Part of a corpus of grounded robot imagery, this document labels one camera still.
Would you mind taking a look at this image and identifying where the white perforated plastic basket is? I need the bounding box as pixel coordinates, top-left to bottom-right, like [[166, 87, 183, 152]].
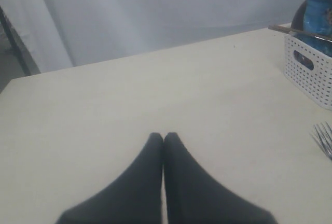
[[284, 34, 331, 110]]

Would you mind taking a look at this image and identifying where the brown wooden chopstick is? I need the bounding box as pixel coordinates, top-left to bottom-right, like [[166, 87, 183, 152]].
[[268, 25, 331, 42]]

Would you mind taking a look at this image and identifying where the blue chips snack bag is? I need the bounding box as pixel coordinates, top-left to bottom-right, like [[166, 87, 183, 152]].
[[303, 0, 331, 37]]

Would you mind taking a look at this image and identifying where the silver metal fork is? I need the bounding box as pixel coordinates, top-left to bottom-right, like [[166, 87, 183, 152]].
[[311, 121, 332, 160]]

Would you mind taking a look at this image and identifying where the brown round wooden plate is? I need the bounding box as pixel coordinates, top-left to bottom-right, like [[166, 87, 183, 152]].
[[291, 0, 307, 31]]

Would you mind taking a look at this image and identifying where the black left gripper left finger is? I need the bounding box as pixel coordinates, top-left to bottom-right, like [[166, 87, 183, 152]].
[[57, 133, 163, 223]]

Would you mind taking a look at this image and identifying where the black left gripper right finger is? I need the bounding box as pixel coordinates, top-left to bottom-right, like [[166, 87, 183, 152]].
[[163, 132, 277, 223]]

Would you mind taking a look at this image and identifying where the dark metal frame post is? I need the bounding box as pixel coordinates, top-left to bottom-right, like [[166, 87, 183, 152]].
[[1, 8, 32, 76]]

